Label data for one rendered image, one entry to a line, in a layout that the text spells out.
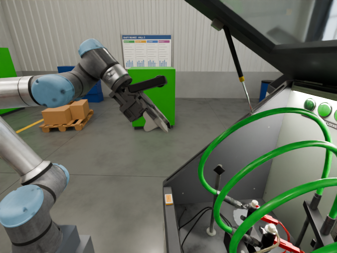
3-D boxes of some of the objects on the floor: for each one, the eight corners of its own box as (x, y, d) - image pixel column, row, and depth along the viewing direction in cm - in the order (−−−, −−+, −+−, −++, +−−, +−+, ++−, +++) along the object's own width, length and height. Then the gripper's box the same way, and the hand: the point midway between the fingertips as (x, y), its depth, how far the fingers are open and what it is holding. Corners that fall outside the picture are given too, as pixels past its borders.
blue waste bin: (254, 101, 632) (258, 80, 603) (271, 101, 630) (276, 80, 601) (261, 106, 576) (266, 82, 547) (280, 106, 574) (286, 82, 545)
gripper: (118, 94, 62) (158, 138, 63) (99, 94, 49) (150, 149, 50) (135, 78, 61) (175, 123, 62) (120, 72, 47) (172, 130, 48)
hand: (168, 126), depth 55 cm, fingers open, 7 cm apart
